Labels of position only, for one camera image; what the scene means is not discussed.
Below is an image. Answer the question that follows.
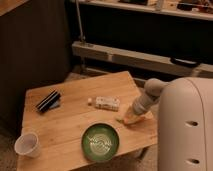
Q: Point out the grey metal shelf beam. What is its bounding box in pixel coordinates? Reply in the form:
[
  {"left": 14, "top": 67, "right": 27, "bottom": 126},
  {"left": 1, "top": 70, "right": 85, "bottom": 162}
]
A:
[{"left": 71, "top": 41, "right": 213, "bottom": 78}]

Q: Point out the white plastic cup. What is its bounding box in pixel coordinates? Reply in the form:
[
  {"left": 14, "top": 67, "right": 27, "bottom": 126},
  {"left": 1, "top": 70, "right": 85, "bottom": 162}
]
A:
[{"left": 14, "top": 132, "right": 41, "bottom": 158}]

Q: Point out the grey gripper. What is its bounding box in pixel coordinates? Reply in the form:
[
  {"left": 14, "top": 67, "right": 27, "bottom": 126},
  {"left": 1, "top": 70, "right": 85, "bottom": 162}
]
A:
[{"left": 132, "top": 91, "right": 160, "bottom": 115}]

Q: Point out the black handle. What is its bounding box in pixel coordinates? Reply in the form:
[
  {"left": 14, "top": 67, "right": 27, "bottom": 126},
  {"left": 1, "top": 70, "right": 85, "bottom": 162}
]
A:
[{"left": 170, "top": 58, "right": 201, "bottom": 68}]

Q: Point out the metal vertical pole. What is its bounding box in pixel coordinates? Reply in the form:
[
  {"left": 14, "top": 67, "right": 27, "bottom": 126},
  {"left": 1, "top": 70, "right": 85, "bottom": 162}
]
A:
[{"left": 75, "top": 0, "right": 86, "bottom": 44}]

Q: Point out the black rectangular case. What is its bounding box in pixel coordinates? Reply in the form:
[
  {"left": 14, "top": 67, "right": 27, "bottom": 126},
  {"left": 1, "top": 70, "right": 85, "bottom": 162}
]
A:
[{"left": 36, "top": 90, "right": 61, "bottom": 113}]

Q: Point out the small white box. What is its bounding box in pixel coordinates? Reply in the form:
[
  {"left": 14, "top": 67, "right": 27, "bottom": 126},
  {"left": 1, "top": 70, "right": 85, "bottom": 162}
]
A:
[{"left": 95, "top": 96, "right": 120, "bottom": 111}]

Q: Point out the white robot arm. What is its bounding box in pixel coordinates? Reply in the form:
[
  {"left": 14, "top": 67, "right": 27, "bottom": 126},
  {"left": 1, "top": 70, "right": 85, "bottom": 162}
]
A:
[{"left": 132, "top": 77, "right": 213, "bottom": 171}]

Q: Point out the upper shelf with clutter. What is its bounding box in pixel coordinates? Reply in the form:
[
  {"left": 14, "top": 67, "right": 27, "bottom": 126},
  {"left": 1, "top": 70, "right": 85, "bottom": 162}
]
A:
[{"left": 70, "top": 0, "right": 213, "bottom": 21}]

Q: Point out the green bowl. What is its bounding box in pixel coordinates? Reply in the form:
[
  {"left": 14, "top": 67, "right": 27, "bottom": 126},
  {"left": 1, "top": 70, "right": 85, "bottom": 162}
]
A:
[{"left": 81, "top": 123, "right": 120, "bottom": 163}]

